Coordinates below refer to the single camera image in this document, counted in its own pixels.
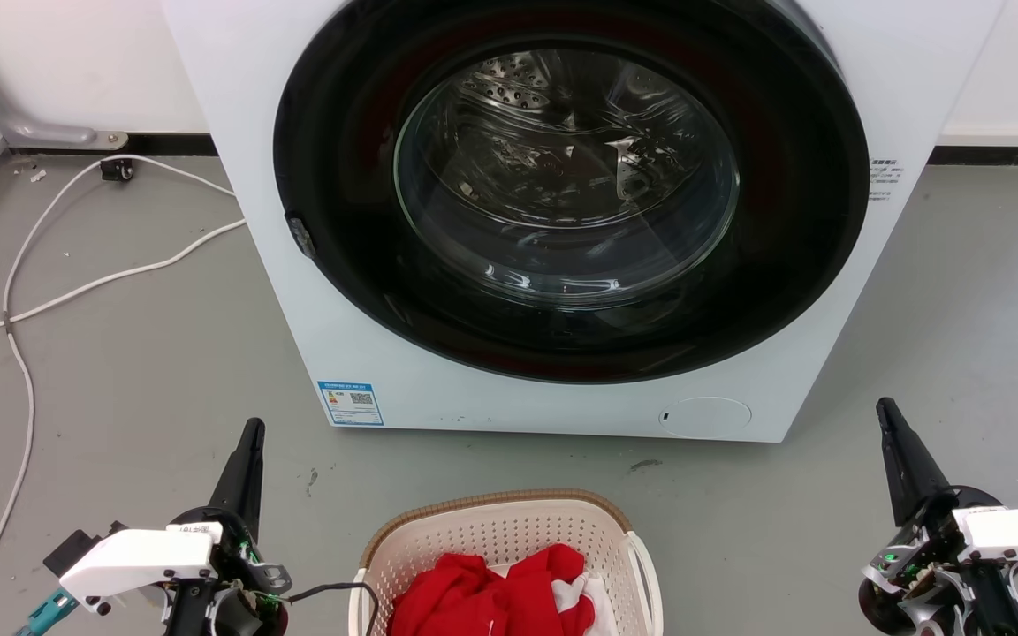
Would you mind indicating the round white filter cover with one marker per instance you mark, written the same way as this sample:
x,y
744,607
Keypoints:
x,y
705,417

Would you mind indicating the black baseboard strip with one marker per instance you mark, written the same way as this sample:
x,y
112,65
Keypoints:
x,y
173,144
1004,155

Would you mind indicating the small black box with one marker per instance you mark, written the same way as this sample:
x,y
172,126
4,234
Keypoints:
x,y
76,546

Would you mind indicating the white garment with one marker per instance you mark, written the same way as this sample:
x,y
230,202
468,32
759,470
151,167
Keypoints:
x,y
593,596

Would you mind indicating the blue energy label sticker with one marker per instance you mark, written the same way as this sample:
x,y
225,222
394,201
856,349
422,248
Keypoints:
x,y
350,403

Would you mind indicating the small black floor caster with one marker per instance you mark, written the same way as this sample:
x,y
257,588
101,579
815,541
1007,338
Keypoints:
x,y
117,170

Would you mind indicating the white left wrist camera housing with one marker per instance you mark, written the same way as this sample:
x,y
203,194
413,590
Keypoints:
x,y
138,561

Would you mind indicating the red garment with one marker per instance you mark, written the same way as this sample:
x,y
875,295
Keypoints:
x,y
474,601

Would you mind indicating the cream plastic laundry basket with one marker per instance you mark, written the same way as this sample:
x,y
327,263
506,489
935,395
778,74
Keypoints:
x,y
491,534

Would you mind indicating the white front-load washing machine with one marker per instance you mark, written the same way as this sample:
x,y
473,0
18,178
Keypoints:
x,y
562,406

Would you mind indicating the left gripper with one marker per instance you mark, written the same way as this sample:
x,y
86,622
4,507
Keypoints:
x,y
231,579

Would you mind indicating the small text warning sticker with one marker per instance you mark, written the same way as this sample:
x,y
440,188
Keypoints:
x,y
882,181

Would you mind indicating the steel washer drum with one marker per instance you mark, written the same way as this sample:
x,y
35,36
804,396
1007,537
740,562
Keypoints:
x,y
562,168

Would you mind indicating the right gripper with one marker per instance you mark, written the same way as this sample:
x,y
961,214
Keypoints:
x,y
924,574

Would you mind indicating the black round washer door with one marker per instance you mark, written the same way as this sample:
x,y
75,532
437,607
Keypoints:
x,y
341,221

